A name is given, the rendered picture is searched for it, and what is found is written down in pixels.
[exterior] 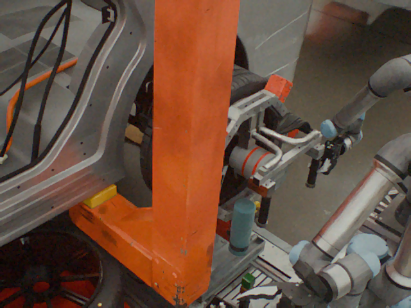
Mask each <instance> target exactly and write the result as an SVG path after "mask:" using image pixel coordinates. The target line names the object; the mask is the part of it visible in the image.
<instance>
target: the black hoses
mask: <svg viewBox="0 0 411 308"><path fill-rule="evenodd" d="M296 129H298V130H300V131H302V132H304V133H306V134H309V133H311V132H312V131H313V128H311V125H310V123H309V122H308V121H305V120H303V119H302V118H301V117H300V116H299V115H298V114H294V113H292V112H289V113H287V114H286V115H285V116H284V117H283V119H282V120H281V122H280V123H279V126H278V127H277V129H275V130H272V131H274V132H277V133H280V134H282V135H283V134H285V133H288V132H291V131H293V130H296Z"/></svg>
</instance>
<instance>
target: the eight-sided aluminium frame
mask: <svg viewBox="0 0 411 308"><path fill-rule="evenodd" d="M266 108H268V109H269V110H270V111H271V112H272V113H273V114H274V116H275V117H274V125H273V130H275V129H277V127H278V126H279V123H280V122H281V120H282V119H283V117H284V116H285V115H286V114H287V113H289V112H290V111H289V110H288V109H287V108H286V107H285V106H284V105H283V104H282V103H281V102H280V101H279V100H278V96H276V95H275V94H273V93H271V92H269V91H267V90H265V89H263V90H259V92H257V93H255V94H253V95H252V96H250V97H248V98H246V99H244V100H243V101H240V102H239V103H237V104H235V105H231V106H230V107H229V111H228V119H227V130H226V131H228V134H227V136H226V138H225V149H226V147H227V145H228V143H229V141H230V140H231V138H232V136H233V135H234V133H235V132H236V131H237V129H238V128H239V126H240V124H241V123H242V122H244V121H245V120H247V119H248V118H250V117H251V116H253V115H254V114H257V113H259V112H260V111H261V110H263V109H266ZM270 141H271V142H273V143H274V144H275V145H276V146H277V147H279V149H280V150H281V151H282V152H283V156H284V155H285V153H286V144H285V143H283V142H281V141H279V140H277V139H274V138H271V140H270ZM225 149H224V151H225ZM259 197H260V195H259V194H258V193H256V192H254V191H252V190H251V189H249V188H248V186H247V188H246V189H244V190H243V191H242V192H240V193H239V194H237V195H236V196H234V197H232V198H231V199H230V200H228V201H227V202H225V203H224V204H223V205H221V206H218V215H217V218H218V219H221V220H222V221H224V222H228V221H229V220H231V219H232V214H233V210H234V202H235V201H236V200H240V199H248V200H251V201H253V202H254V201H256V200H257V199H258V198H259Z"/></svg>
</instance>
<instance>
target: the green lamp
mask: <svg viewBox="0 0 411 308"><path fill-rule="evenodd" d="M255 281H256V278H255V277H254V276H253V275H251V274H250V273H246V274H245V275H244V276H243V277H242V278H241V285H242V286H244V287H245V288H247V289H250V288H251V287H252V286H253V285H254V284H255Z"/></svg>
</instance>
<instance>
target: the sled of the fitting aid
mask: <svg viewBox="0 0 411 308"><path fill-rule="evenodd" d="M251 238H252V244H251V245H250V246H249V251H248V253H247V254H246V255H244V256H241V257H238V256H236V257H235V258H234V259H233V260H232V261H230V262H229V263H228V264H226V265H225V266H224V267H223V268H222V269H221V270H220V271H218V272H217V273H215V274H214V275H213V276H212V277H211V281H210V287H209V289H208V290H207V291H206V292H204V293H203V294H202V295H200V296H199V297H198V298H197V299H196V300H195V301H197V302H198V303H200V304H201V303H202V302H203V301H205V300H206V299H207V298H208V297H210V296H211V295H212V294H213V293H215V292H216V291H217V290H218V289H220V288H221V287H222V286H223V285H224V284H225V283H226V282H228V281H229V280H230V279H231V278H233V276H235V274H237V273H238V272H239V271H240V270H242V269H243V268H244V267H245V266H246V265H247V264H248V263H250V262H251V261H252V260H253V259H255V258H256V257H257V256H258V255H260V254H261V253H262V252H263V251H264V250H265V243H266V241H265V240H264V239H262V238H261V237H260V236H258V235H256V234H255V233H253V232H252V234H251Z"/></svg>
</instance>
